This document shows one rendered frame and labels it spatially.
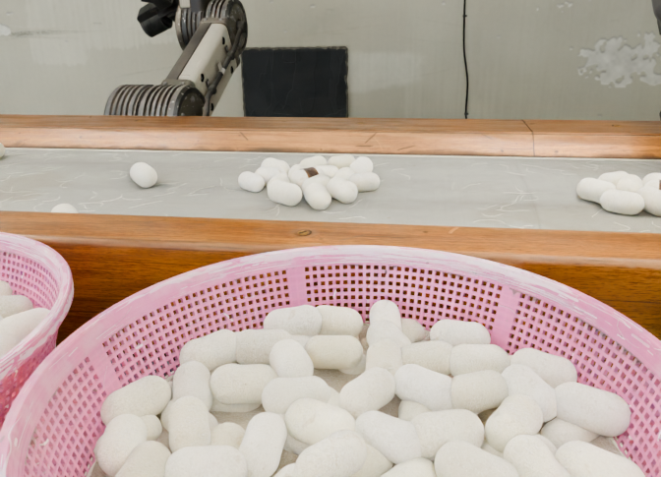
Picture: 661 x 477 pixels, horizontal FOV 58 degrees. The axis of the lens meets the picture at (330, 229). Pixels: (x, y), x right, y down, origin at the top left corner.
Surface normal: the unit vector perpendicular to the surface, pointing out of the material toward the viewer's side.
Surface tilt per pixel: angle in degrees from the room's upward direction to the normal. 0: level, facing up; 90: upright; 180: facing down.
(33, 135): 45
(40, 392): 75
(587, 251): 0
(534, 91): 90
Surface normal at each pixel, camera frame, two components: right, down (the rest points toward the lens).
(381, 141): -0.11, -0.42
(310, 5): -0.04, 0.36
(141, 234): -0.02, -0.94
